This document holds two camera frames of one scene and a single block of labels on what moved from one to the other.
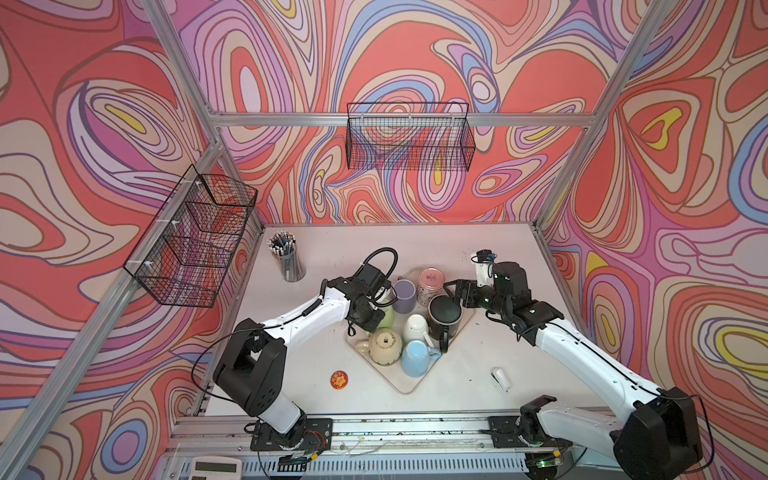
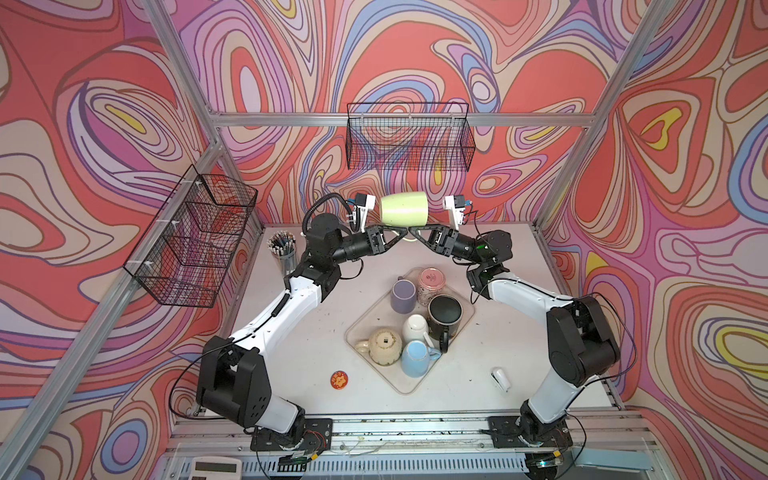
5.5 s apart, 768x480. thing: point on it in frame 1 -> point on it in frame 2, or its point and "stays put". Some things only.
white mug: x=415 y=328 stays put
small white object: x=501 y=379 stays put
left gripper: x=372 y=326 -> x=373 y=243
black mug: x=444 y=315 stays put
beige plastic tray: x=417 y=330 stays put
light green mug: x=388 y=320 -> x=405 y=209
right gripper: x=470 y=287 -> x=442 y=239
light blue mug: x=416 y=357 stays put
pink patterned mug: x=431 y=283 stays put
